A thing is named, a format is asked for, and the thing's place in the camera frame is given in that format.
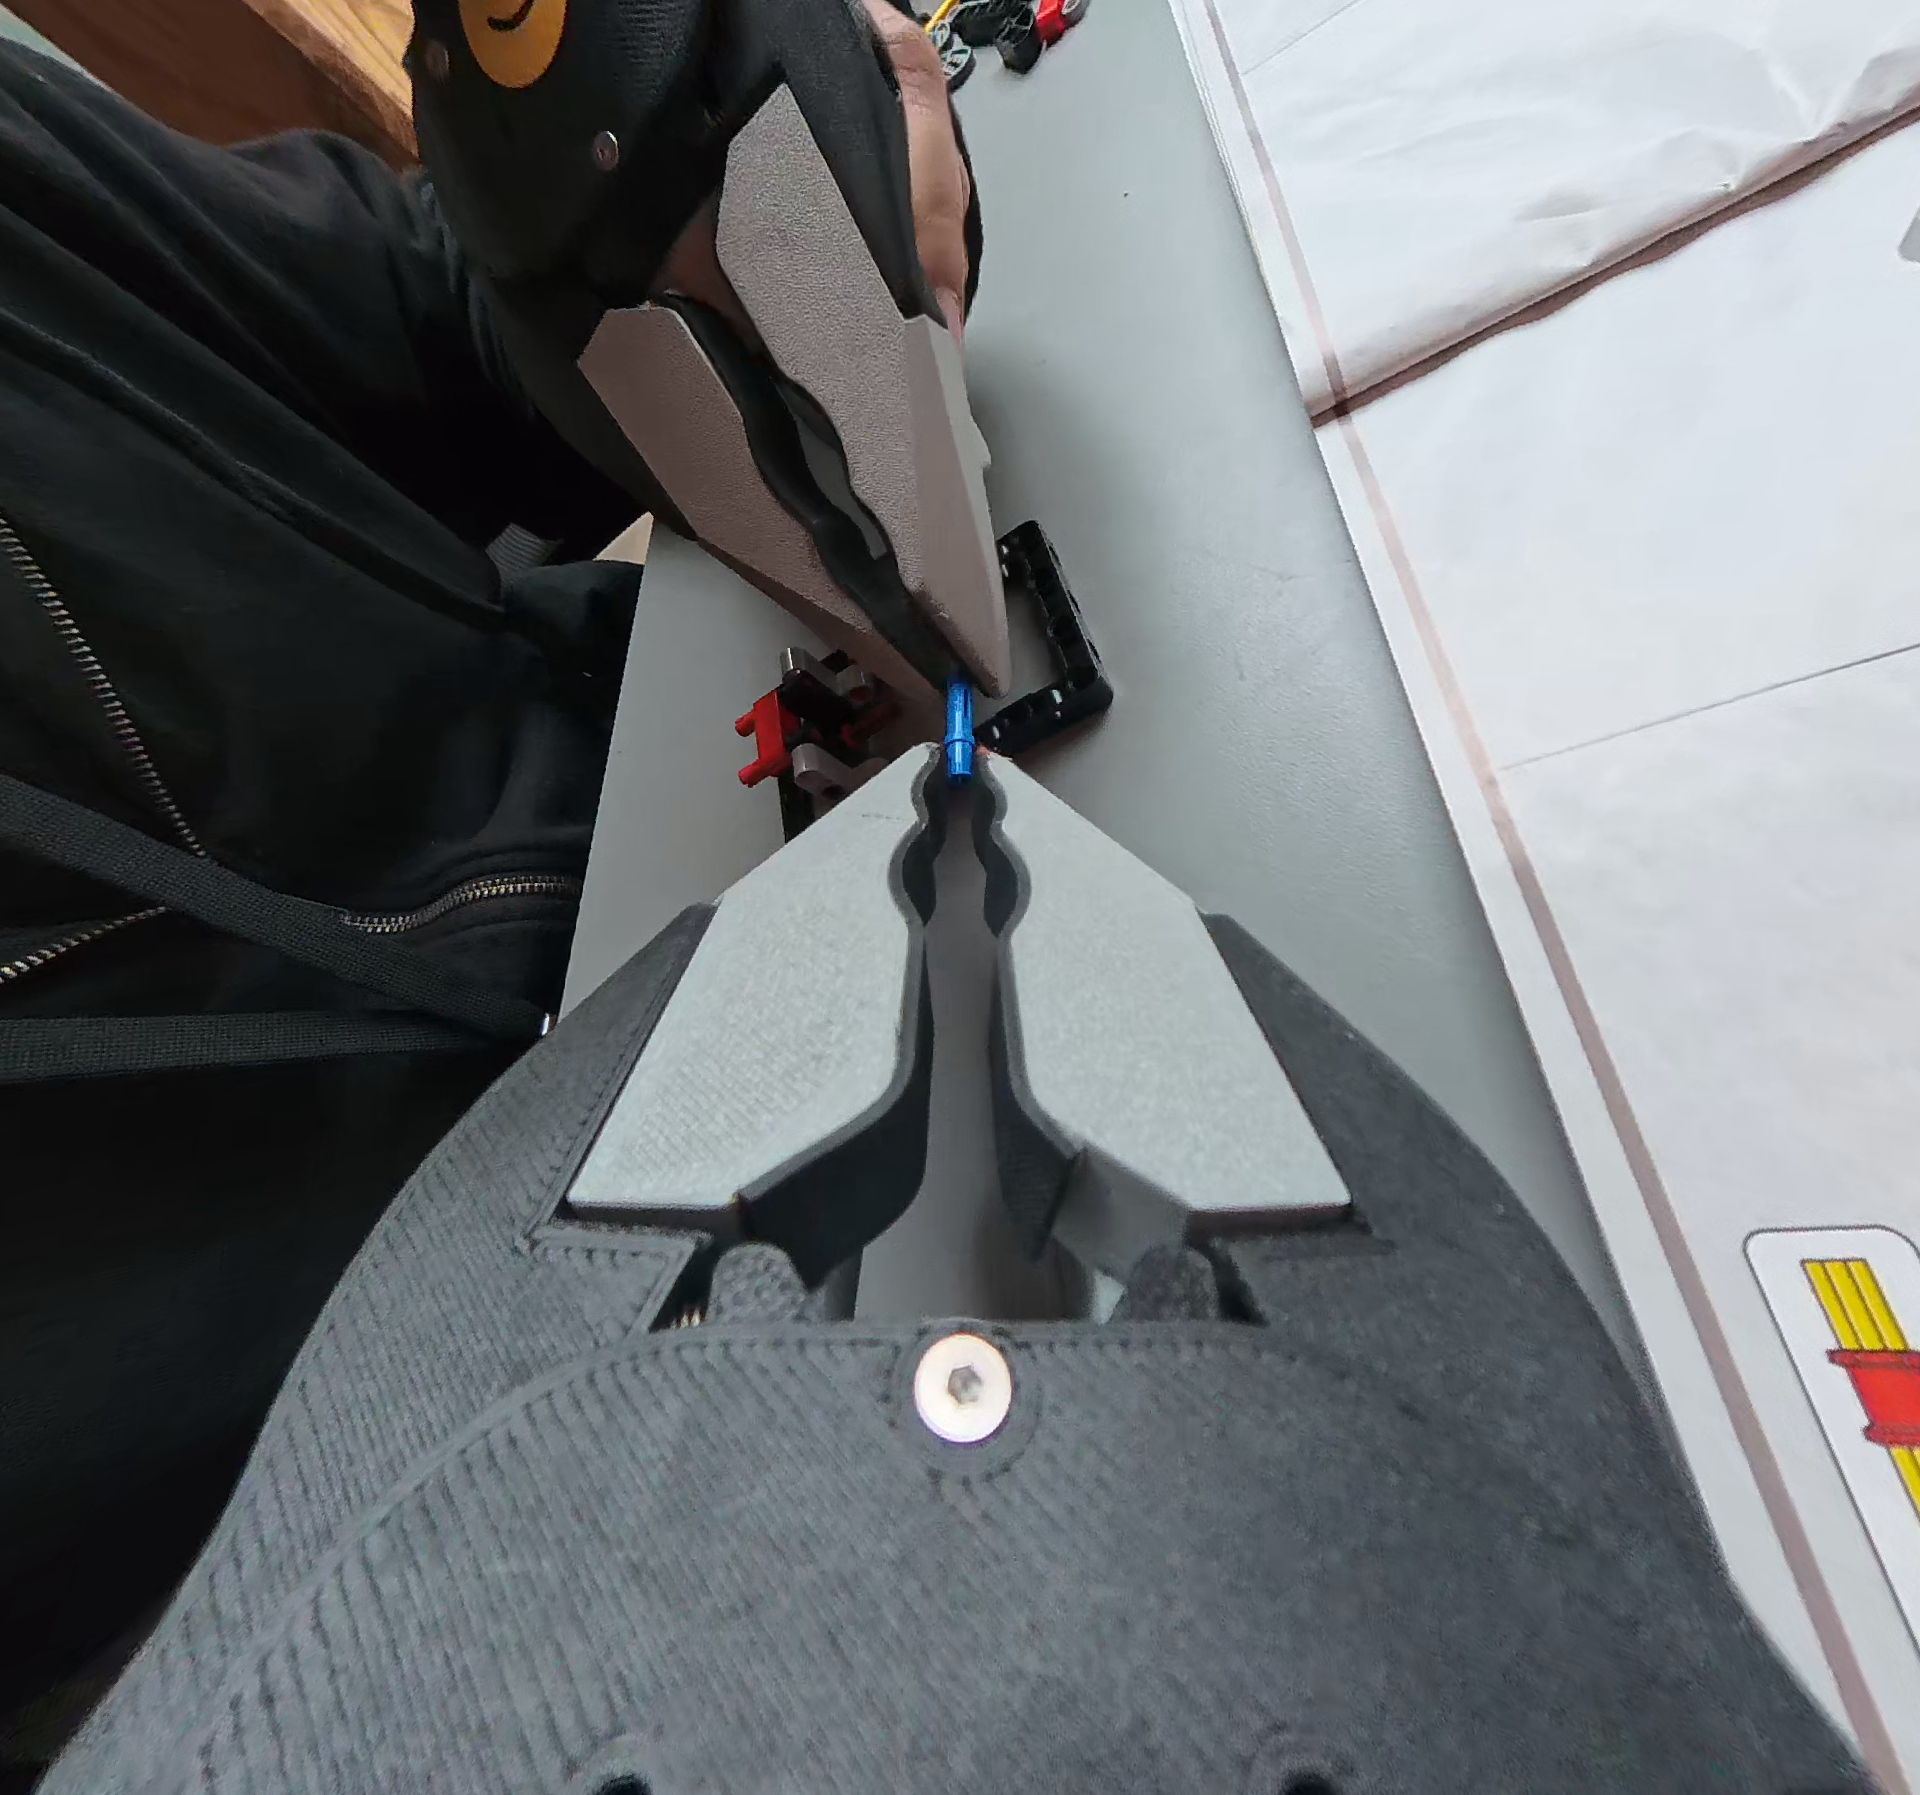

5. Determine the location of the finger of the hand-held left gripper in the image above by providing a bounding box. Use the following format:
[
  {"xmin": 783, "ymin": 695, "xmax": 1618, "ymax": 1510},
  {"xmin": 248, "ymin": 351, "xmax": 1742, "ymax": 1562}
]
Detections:
[
  {"xmin": 714, "ymin": 81, "xmax": 1013, "ymax": 699},
  {"xmin": 577, "ymin": 298, "xmax": 962, "ymax": 714}
]

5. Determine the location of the black lego frame assembly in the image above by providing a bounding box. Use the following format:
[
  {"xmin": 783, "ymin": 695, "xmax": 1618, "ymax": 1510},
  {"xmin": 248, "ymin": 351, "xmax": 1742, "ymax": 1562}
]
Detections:
[{"xmin": 735, "ymin": 521, "xmax": 1116, "ymax": 846}]

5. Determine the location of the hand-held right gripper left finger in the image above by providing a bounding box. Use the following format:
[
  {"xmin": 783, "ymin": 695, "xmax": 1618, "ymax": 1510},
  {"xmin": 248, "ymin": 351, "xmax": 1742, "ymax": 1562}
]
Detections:
[{"xmin": 566, "ymin": 747, "xmax": 940, "ymax": 1288}]

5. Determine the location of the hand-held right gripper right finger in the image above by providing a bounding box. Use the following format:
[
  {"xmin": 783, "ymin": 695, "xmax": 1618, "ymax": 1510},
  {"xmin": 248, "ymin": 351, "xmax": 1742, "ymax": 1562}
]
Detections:
[{"xmin": 974, "ymin": 751, "xmax": 1355, "ymax": 1265}]

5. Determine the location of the white lego instruction booklet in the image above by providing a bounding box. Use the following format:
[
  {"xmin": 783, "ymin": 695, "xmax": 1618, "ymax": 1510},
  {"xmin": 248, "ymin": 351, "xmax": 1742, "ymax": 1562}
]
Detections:
[{"xmin": 1141, "ymin": 0, "xmax": 1920, "ymax": 1776}]

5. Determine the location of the person's left hand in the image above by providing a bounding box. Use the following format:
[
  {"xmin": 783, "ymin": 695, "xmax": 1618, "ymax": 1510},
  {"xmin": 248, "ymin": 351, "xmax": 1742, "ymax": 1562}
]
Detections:
[{"xmin": 858, "ymin": 0, "xmax": 987, "ymax": 342}]

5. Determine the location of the black zip jacket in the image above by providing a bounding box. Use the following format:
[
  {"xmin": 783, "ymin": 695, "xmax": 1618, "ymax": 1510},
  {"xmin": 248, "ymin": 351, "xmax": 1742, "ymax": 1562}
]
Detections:
[{"xmin": 0, "ymin": 40, "xmax": 667, "ymax": 1691}]

